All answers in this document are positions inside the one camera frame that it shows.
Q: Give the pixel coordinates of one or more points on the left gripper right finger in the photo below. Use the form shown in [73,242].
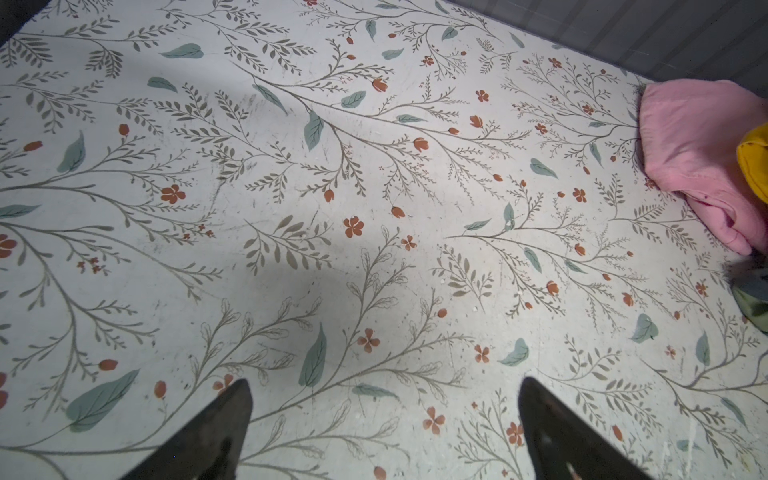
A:
[561,445]

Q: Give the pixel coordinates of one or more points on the yellow cloth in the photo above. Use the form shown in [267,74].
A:
[752,157]

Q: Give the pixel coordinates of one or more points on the light pink cloth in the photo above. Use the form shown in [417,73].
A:
[690,130]

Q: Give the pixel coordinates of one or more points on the olive green cloth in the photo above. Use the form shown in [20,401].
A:
[749,289]

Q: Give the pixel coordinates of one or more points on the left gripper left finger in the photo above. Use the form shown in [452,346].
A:
[208,446]

